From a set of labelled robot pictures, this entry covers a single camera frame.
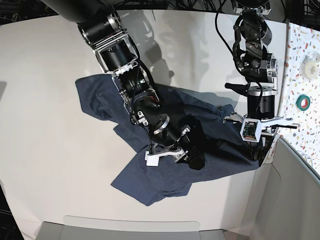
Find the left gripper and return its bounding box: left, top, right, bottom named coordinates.
left=223, top=112, right=301, bottom=165

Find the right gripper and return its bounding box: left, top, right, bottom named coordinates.
left=149, top=144, right=206, bottom=170

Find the blue t-shirt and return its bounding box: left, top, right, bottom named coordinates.
left=75, top=74, right=259, bottom=206

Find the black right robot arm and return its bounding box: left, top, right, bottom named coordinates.
left=45, top=0, right=205, bottom=170

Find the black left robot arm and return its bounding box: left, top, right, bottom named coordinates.
left=224, top=0, right=300, bottom=164

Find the green tape roll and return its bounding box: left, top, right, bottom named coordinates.
left=295, top=94, right=311, bottom=112

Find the clear tape dispenser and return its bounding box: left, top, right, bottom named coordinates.
left=299, top=51, right=320, bottom=80

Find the grey plastic bin right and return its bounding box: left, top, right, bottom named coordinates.
left=239, top=138, right=320, bottom=240

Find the terrazzo patterned side board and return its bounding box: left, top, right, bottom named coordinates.
left=276, top=23, right=320, bottom=173

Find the grey plastic tray front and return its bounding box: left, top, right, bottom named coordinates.
left=36, top=215, right=226, bottom=240

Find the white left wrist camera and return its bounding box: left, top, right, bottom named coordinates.
left=240, top=118, right=262, bottom=143

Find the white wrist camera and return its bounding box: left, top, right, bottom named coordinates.
left=144, top=151, right=161, bottom=167
left=240, top=118, right=262, bottom=143

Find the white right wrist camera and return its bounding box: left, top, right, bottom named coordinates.
left=144, top=151, right=161, bottom=167

